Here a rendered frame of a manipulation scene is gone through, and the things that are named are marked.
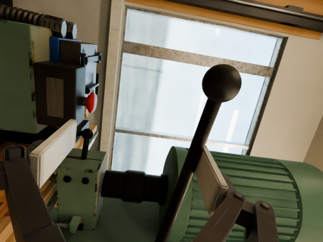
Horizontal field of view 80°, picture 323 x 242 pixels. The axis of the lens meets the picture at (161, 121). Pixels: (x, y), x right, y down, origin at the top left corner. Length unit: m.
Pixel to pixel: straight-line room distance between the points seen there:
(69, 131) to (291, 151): 2.15
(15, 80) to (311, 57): 2.02
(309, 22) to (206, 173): 1.82
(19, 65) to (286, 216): 0.45
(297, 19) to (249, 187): 1.63
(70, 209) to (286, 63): 1.84
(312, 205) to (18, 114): 0.47
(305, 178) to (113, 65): 1.38
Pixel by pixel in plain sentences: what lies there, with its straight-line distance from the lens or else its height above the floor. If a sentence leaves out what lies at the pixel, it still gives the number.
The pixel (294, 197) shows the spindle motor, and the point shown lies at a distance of 0.43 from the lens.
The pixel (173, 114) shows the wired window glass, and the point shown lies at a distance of 1.75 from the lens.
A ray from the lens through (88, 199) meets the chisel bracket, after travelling 0.39.
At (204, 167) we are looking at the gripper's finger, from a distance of 0.19.
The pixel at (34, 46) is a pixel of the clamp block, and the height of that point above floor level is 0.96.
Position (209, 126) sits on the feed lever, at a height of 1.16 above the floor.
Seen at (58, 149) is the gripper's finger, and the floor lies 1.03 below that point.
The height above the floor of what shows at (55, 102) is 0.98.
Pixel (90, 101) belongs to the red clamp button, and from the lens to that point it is 0.29.
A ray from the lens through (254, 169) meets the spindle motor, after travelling 0.40.
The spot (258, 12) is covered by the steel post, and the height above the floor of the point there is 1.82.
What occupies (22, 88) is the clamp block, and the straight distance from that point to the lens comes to 0.29.
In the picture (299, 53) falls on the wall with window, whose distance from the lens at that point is 2.01.
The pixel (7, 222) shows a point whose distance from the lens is 0.36.
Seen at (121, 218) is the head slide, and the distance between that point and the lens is 0.46.
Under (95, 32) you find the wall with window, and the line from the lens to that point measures 1.67.
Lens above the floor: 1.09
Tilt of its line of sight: 6 degrees up
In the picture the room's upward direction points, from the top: 98 degrees clockwise
